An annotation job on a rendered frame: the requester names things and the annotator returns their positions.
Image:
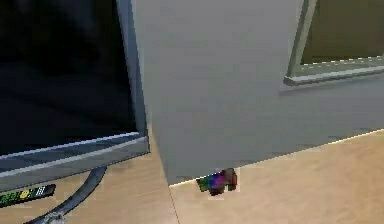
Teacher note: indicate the black remote control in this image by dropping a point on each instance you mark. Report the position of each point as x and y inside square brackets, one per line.
[25, 194]

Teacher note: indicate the small multicoloured toy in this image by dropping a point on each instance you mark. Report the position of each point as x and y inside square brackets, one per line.
[218, 181]

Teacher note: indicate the grey framed window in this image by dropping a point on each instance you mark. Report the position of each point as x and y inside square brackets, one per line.
[333, 46]

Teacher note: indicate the grey framed television set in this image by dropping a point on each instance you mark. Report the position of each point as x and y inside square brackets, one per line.
[63, 83]

